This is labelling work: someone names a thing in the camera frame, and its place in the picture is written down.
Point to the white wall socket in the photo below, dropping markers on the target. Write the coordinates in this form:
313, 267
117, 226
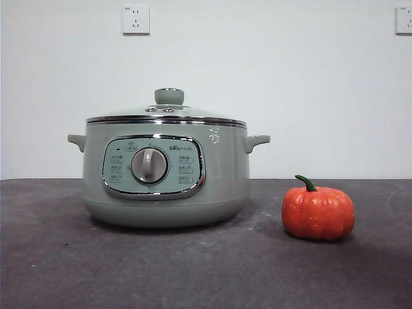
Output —
405, 20
136, 19

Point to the pale green electric pot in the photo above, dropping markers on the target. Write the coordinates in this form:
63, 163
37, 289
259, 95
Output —
225, 177

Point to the glass lid with green knob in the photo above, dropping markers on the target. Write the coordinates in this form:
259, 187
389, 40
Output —
169, 96

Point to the orange toy pumpkin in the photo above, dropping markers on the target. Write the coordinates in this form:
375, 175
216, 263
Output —
317, 212

